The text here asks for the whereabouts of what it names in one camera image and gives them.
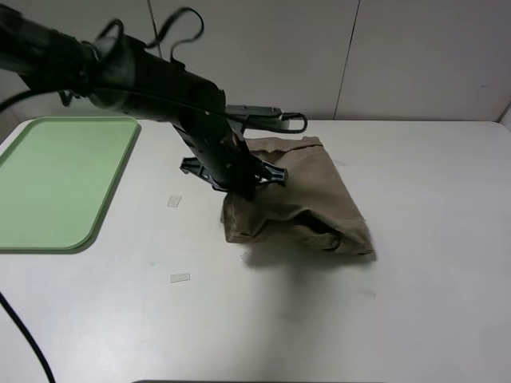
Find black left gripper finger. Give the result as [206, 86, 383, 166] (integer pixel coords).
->
[256, 159, 287, 187]
[180, 157, 210, 182]

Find khaki shorts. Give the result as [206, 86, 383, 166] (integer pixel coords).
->
[221, 136, 374, 256]

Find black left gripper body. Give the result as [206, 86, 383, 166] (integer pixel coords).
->
[173, 115, 258, 199]

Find green plastic tray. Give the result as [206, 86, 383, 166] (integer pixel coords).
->
[1, 117, 139, 252]

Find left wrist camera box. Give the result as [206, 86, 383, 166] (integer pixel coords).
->
[225, 105, 288, 133]

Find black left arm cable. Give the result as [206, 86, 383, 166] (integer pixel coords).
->
[0, 7, 308, 383]

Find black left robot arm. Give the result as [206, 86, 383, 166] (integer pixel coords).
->
[1, 6, 287, 199]

